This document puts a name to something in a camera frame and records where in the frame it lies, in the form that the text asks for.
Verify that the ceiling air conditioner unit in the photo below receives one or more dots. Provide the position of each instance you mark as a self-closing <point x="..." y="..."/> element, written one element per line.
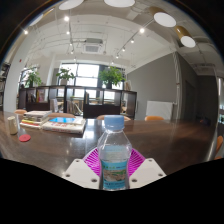
<point x="92" y="47"/>

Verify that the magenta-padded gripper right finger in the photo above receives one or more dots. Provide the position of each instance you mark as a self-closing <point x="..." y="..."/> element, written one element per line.
<point x="148" y="172"/>

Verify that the blue-covered book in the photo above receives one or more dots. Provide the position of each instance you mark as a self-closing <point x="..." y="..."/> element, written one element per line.
<point x="65" y="119"/>

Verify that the potted green plant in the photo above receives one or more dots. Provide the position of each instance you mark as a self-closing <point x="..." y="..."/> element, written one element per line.
<point x="65" y="74"/>
<point x="33" y="79"/>
<point x="111" y="76"/>

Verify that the clear blue-capped water bottle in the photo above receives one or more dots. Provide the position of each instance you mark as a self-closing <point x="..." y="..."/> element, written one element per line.
<point x="114" y="156"/>

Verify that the tall dark bookshelf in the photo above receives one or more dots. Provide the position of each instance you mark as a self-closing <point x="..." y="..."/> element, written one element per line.
<point x="3" y="86"/>

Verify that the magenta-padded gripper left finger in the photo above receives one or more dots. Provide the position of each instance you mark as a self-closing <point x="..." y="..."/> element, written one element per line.
<point x="80" y="173"/>

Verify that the flat round red coaster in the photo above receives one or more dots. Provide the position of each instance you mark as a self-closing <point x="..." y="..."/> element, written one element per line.
<point x="25" y="138"/>

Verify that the ceiling lights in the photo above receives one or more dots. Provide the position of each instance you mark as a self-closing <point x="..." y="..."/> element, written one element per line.
<point x="165" y="19"/>

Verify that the white board panel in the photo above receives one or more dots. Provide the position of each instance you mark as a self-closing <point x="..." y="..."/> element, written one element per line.
<point x="159" y="110"/>

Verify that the cream paper cup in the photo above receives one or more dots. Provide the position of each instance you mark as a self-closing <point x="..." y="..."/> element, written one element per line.
<point x="12" y="125"/>

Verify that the stack of books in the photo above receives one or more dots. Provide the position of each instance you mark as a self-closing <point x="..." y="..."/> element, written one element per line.
<point x="35" y="118"/>

